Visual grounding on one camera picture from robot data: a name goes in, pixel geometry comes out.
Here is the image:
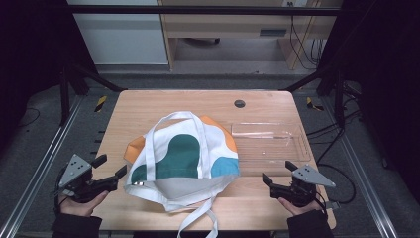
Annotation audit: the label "person's right hand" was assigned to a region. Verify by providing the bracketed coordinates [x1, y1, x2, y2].
[277, 196, 323, 217]

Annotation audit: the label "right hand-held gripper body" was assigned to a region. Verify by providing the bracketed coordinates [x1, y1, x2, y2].
[269, 164, 337, 208]

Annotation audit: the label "person's left hand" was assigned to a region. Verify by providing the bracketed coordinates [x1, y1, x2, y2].
[58, 189, 110, 218]

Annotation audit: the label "yellow black tape strip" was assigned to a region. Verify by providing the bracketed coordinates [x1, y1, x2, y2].
[94, 95, 108, 113]
[305, 96, 325, 112]

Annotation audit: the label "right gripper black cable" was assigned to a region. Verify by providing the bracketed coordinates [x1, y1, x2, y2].
[313, 189, 330, 220]

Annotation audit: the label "aluminium floor rail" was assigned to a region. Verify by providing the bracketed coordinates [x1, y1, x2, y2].
[321, 97, 399, 238]
[0, 95, 84, 238]

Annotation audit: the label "clear plastic tray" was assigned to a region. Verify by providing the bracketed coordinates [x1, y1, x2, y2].
[230, 122, 312, 175]

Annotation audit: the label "white cabinet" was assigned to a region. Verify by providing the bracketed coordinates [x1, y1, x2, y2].
[66, 0, 169, 66]

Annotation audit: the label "light wooden desk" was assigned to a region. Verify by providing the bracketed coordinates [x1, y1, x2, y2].
[157, 0, 345, 71]

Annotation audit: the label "black slanted frame strut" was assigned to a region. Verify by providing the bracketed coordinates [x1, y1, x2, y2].
[58, 62, 128, 127]
[283, 65, 347, 130]

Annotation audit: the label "thin black floor cable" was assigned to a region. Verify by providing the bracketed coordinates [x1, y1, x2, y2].
[19, 107, 42, 129]

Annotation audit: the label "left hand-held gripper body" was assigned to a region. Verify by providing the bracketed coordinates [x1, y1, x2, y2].
[53, 153, 119, 203]

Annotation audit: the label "black horizontal frame bar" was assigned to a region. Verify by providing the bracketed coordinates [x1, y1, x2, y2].
[65, 4, 343, 17]

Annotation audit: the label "black hanging cables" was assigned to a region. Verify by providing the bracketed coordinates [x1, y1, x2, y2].
[288, 15, 327, 71]

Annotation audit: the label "white tote bag coloured patches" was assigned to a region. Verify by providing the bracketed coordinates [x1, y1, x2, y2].
[123, 110, 241, 238]

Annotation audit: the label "white power strip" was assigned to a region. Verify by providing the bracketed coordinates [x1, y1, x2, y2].
[281, 0, 308, 8]

